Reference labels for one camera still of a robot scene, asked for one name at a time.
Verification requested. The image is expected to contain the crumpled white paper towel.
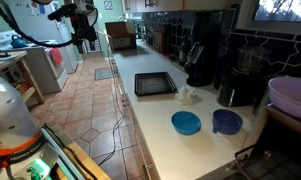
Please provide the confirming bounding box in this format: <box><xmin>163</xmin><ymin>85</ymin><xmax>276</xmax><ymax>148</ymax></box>
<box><xmin>175</xmin><ymin>85</ymin><xmax>197</xmax><ymax>105</ymax></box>

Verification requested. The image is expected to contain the grey floor mat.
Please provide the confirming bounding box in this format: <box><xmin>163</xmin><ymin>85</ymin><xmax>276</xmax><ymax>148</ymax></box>
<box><xmin>95</xmin><ymin>67</ymin><xmax>113</xmax><ymax>80</ymax></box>

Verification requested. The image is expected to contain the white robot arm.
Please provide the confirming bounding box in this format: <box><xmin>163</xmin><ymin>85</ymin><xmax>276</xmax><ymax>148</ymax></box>
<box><xmin>0</xmin><ymin>0</ymin><xmax>97</xmax><ymax>157</ymax></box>

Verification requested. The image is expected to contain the black coffee maker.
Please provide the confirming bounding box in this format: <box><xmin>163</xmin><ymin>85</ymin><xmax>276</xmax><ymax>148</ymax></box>
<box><xmin>186</xmin><ymin>11</ymin><xmax>223</xmax><ymax>87</ymax></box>

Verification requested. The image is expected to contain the white refrigerator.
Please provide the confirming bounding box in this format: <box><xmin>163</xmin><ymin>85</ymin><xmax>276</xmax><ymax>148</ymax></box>
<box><xmin>4</xmin><ymin>0</ymin><xmax>79</xmax><ymax>75</ymax></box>

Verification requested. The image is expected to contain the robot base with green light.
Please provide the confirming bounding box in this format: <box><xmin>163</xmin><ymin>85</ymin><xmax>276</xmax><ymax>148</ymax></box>
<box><xmin>0</xmin><ymin>122</ymin><xmax>112</xmax><ymax>180</ymax></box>

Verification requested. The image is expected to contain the dish rack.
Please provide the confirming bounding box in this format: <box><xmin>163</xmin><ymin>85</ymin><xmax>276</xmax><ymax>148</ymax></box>
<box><xmin>222</xmin><ymin>113</ymin><xmax>301</xmax><ymax>180</ymax></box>

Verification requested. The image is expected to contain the black blender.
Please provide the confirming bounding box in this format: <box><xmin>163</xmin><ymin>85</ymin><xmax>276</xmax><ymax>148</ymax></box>
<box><xmin>217</xmin><ymin>47</ymin><xmax>272</xmax><ymax>107</ymax></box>

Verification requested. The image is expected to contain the wooden side table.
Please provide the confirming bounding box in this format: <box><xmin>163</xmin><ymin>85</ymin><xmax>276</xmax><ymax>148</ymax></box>
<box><xmin>0</xmin><ymin>51</ymin><xmax>45</xmax><ymax>104</ymax></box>

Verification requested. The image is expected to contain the blue kettle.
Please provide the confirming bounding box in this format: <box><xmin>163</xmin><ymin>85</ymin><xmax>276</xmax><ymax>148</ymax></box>
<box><xmin>11</xmin><ymin>35</ymin><xmax>27</xmax><ymax>48</ymax></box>

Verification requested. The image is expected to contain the black baking tray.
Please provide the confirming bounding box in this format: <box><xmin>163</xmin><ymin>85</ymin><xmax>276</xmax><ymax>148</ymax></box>
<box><xmin>134</xmin><ymin>72</ymin><xmax>177</xmax><ymax>97</ymax></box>

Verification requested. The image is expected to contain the dark blue measuring cup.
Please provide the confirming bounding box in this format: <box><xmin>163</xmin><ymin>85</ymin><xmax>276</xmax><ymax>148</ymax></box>
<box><xmin>212</xmin><ymin>109</ymin><xmax>243</xmax><ymax>135</ymax></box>

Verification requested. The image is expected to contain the light blue bowl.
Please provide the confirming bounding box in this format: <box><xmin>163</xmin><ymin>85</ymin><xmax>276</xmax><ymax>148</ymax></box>
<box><xmin>171</xmin><ymin>111</ymin><xmax>201</xmax><ymax>135</ymax></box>

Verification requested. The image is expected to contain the white stove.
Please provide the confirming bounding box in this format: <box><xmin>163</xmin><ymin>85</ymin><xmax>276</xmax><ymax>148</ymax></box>
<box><xmin>0</xmin><ymin>30</ymin><xmax>68</xmax><ymax>94</ymax></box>

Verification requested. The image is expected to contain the purple plastic bowl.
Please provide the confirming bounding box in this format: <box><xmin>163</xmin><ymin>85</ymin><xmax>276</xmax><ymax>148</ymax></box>
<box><xmin>268</xmin><ymin>77</ymin><xmax>301</xmax><ymax>119</ymax></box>

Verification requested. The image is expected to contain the black floor cable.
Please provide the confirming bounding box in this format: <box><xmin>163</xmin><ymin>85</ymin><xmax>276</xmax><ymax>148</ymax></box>
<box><xmin>97</xmin><ymin>33</ymin><xmax>127</xmax><ymax>167</ymax></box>

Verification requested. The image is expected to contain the cardboard box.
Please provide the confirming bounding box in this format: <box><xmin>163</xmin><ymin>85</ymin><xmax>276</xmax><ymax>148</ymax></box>
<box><xmin>105</xmin><ymin>22</ymin><xmax>136</xmax><ymax>51</ymax></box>

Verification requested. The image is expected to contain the red towel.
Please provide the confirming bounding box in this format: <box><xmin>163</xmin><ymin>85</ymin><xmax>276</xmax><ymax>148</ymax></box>
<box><xmin>50</xmin><ymin>48</ymin><xmax>63</xmax><ymax>65</ymax></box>

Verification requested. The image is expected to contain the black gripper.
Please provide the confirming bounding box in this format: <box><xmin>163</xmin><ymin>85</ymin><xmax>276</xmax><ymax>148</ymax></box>
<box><xmin>70</xmin><ymin>14</ymin><xmax>97</xmax><ymax>54</ymax></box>

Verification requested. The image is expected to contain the wooden cutting board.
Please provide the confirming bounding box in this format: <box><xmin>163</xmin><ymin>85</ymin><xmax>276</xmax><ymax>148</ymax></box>
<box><xmin>153</xmin><ymin>26</ymin><xmax>168</xmax><ymax>53</ymax></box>

